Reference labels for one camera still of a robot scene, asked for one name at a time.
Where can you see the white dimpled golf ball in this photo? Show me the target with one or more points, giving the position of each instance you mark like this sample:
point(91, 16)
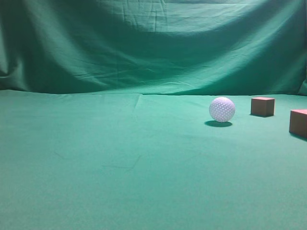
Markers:
point(222, 109)

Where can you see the red-brown cube block at edge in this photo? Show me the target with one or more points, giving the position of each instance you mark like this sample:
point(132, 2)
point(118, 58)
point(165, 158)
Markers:
point(298, 122)

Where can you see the green cloth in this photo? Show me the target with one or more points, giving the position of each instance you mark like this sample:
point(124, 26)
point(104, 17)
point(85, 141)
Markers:
point(105, 124)

